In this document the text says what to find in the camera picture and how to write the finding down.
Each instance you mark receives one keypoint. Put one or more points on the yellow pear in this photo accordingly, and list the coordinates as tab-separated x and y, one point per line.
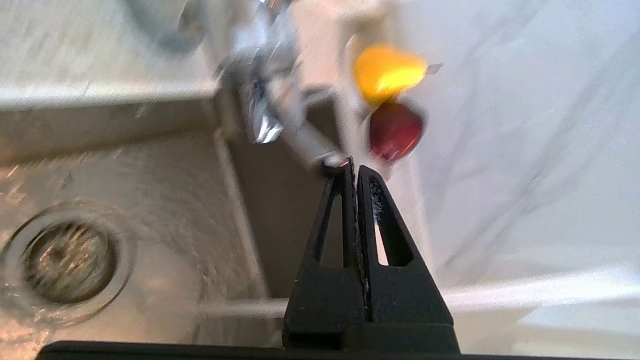
387	72

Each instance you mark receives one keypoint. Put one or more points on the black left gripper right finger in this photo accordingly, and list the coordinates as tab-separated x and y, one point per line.
410	305

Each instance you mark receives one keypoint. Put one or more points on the stainless steel sink basin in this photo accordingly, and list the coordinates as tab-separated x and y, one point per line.
150	225

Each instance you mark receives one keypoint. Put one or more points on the small white fruit dish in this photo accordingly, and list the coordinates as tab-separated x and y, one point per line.
360	125

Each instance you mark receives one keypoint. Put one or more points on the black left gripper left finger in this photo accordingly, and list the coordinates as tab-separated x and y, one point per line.
322	305

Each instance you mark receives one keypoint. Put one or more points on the dark red apple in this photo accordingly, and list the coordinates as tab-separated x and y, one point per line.
395	131

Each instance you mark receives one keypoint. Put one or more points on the round metal drain strainer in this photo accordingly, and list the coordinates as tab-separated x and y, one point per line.
67	262

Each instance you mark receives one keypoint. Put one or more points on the chrome gooseneck faucet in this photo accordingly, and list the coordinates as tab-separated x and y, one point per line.
275	100

